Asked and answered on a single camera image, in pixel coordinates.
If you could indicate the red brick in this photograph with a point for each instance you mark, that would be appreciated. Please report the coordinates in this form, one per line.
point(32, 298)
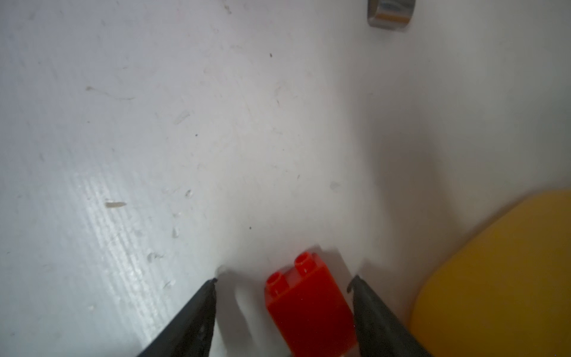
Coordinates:
point(309, 309)

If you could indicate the yellow tray far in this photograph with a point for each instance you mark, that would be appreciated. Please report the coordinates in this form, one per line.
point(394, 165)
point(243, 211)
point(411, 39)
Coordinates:
point(507, 292)

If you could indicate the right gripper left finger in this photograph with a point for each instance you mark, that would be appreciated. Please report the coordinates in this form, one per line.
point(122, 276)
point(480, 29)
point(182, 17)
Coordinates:
point(191, 332)

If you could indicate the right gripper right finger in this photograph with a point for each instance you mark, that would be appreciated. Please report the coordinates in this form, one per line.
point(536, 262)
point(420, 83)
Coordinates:
point(378, 330)

